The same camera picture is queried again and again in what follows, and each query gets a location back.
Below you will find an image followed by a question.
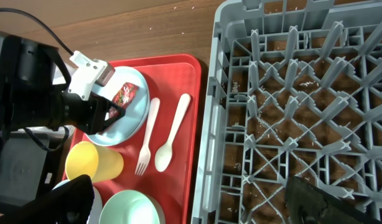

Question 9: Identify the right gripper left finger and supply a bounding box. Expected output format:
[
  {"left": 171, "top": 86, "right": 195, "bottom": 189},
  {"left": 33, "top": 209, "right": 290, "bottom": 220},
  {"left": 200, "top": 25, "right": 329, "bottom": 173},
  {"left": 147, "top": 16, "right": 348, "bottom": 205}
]
[{"left": 0, "top": 175, "right": 95, "bottom": 224}]

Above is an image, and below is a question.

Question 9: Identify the red serving tray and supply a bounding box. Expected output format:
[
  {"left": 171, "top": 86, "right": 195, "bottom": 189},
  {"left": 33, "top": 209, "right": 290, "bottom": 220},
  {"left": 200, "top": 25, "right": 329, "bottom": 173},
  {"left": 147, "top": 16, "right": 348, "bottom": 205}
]
[{"left": 60, "top": 53, "right": 203, "bottom": 224}]

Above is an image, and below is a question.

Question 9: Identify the black plastic tray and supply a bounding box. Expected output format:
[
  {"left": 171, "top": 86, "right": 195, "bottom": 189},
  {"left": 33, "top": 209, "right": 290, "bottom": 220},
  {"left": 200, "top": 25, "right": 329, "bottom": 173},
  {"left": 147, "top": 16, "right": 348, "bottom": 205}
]
[{"left": 0, "top": 133, "right": 63, "bottom": 214}]

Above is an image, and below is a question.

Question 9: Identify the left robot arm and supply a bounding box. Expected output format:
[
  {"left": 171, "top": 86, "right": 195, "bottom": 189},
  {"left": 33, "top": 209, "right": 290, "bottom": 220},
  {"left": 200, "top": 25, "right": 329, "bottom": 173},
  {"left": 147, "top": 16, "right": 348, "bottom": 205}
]
[{"left": 0, "top": 32, "right": 126, "bottom": 135}]

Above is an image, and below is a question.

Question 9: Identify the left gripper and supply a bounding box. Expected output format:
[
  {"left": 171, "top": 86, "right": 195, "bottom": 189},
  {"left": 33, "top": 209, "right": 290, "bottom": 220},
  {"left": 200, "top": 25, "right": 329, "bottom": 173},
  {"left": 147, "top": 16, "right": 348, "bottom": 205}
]
[{"left": 62, "top": 92, "right": 126, "bottom": 134}]

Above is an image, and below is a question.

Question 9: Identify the white plastic fork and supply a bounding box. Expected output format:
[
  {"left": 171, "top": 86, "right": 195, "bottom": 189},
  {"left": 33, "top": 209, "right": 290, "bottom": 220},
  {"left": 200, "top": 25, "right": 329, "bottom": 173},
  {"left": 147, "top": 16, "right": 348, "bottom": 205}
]
[{"left": 135, "top": 98, "right": 161, "bottom": 175}]

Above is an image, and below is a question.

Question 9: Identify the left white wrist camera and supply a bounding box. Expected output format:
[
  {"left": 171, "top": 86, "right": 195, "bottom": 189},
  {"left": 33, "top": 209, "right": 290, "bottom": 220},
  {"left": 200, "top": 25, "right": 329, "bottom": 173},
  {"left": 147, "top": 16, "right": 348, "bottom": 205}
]
[{"left": 68, "top": 50, "right": 115, "bottom": 101}]

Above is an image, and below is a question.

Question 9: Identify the red snack wrapper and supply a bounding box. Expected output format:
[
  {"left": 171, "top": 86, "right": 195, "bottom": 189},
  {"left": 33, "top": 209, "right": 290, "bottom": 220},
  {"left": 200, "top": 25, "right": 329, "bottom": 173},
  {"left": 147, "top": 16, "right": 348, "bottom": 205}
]
[{"left": 112, "top": 82, "right": 139, "bottom": 109}]

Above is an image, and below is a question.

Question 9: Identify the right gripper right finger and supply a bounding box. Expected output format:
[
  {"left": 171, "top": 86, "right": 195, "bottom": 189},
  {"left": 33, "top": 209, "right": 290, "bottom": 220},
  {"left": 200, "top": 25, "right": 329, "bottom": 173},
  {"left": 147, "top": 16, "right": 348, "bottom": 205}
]
[{"left": 285, "top": 177, "right": 381, "bottom": 224}]

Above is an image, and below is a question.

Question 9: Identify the left black cable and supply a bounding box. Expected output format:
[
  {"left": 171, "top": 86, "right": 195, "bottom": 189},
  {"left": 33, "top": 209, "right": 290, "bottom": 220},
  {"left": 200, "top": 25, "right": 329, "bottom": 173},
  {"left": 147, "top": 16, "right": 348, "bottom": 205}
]
[{"left": 0, "top": 7, "right": 75, "bottom": 57}]

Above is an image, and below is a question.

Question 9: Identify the blue bowl with food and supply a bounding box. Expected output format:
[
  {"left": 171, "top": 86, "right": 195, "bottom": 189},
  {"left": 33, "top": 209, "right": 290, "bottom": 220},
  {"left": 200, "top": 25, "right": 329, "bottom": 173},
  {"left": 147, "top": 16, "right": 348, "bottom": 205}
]
[{"left": 52, "top": 179, "right": 103, "bottom": 224}]

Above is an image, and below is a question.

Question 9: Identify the grey dishwasher rack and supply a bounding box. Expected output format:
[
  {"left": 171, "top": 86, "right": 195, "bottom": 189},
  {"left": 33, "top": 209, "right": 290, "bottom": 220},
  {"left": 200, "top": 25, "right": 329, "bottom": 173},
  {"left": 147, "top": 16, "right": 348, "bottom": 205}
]
[{"left": 190, "top": 1, "right": 382, "bottom": 223}]

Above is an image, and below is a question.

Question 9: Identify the yellow plastic cup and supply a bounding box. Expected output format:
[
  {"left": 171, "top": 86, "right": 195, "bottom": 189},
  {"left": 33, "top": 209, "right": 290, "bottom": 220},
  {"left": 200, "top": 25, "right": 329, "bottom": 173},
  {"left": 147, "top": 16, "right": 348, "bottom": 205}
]
[{"left": 65, "top": 141, "right": 124, "bottom": 183}]

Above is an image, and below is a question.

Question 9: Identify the light blue plate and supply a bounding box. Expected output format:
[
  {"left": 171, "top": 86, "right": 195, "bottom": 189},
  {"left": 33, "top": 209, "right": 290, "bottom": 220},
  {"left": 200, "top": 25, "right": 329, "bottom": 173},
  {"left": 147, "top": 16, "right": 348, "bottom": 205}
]
[{"left": 87, "top": 66, "right": 150, "bottom": 146}]

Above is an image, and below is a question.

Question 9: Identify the mint green bowl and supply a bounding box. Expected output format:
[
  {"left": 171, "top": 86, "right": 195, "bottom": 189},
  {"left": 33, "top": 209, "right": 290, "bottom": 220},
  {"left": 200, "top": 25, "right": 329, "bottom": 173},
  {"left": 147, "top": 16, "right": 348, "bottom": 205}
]
[{"left": 99, "top": 190, "right": 166, "bottom": 224}]

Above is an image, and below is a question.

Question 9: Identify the white plastic spoon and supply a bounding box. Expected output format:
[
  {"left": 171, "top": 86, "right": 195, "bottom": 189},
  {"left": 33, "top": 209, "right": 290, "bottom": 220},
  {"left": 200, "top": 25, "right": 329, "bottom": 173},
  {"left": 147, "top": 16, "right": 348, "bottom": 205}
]
[{"left": 154, "top": 93, "right": 191, "bottom": 172}]

